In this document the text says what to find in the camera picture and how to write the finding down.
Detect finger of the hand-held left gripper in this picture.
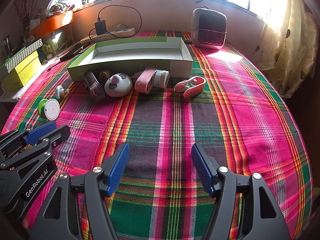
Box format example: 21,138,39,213
0,125,71,172
0,121,57,155

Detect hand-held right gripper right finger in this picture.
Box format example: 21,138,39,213
191,143,292,240

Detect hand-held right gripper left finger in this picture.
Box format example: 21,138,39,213
30,142,130,240

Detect green white suction cup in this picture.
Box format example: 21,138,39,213
37,98,60,120

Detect white round knob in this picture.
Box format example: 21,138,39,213
55,85,69,100

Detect black clear bike light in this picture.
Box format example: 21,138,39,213
84,70,105,102

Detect grey white panda gadget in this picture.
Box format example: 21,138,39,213
104,72,133,97

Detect pink plastic clip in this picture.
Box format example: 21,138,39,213
174,76,207,98

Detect pink strap case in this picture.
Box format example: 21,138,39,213
134,67,155,93

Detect small white round jar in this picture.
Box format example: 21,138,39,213
152,69,170,89

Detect green white cardboard box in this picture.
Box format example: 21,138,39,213
67,37,194,82

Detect pink green plaid tablecloth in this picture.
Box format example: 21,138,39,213
0,30,314,240

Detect yellow box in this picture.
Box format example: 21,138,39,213
1,51,43,93

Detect green white striped box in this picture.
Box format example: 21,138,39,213
5,39,43,72

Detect black smartphone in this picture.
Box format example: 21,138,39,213
60,42,89,61

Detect small green item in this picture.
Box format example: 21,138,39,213
41,44,54,58

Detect dark glass jar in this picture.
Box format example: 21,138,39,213
2,35,14,57

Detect orange tray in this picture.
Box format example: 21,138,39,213
28,10,74,38

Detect black charger adapter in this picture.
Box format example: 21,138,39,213
94,17,107,35

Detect cream power strip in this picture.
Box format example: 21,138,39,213
80,27,136,44

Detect dried branches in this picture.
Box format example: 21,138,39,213
14,0,30,30

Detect crumpled white bags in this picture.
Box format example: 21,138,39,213
37,0,75,18

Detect small grey heater fan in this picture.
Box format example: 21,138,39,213
190,7,228,50

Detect cream spotted curtain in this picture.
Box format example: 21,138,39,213
251,0,317,98

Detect black charger cable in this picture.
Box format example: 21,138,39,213
46,5,142,72

